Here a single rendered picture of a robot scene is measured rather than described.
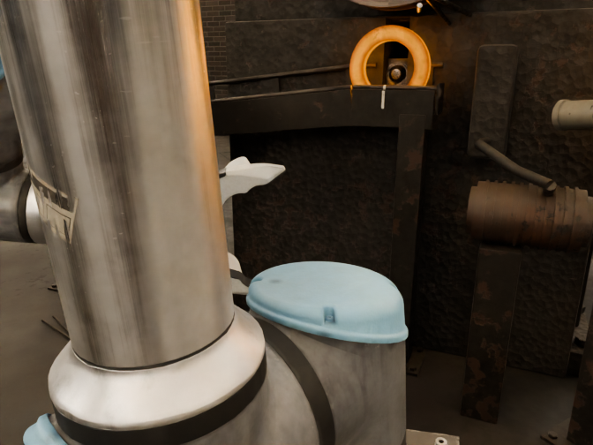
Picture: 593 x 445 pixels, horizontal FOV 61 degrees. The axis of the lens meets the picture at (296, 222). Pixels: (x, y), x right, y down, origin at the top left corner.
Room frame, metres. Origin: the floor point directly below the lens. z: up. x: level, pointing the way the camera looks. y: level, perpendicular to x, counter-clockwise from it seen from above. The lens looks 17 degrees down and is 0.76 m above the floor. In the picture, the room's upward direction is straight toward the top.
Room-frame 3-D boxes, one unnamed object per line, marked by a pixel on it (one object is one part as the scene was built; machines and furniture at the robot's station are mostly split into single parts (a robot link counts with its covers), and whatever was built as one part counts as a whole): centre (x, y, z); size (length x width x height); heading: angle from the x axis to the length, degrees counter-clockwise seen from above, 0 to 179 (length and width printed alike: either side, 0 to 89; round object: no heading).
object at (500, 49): (1.14, -0.44, 0.68); 0.11 x 0.08 x 0.24; 156
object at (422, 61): (1.23, -0.22, 0.75); 0.18 x 0.03 x 0.18; 67
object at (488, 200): (0.96, -0.46, 0.27); 0.22 x 0.13 x 0.53; 66
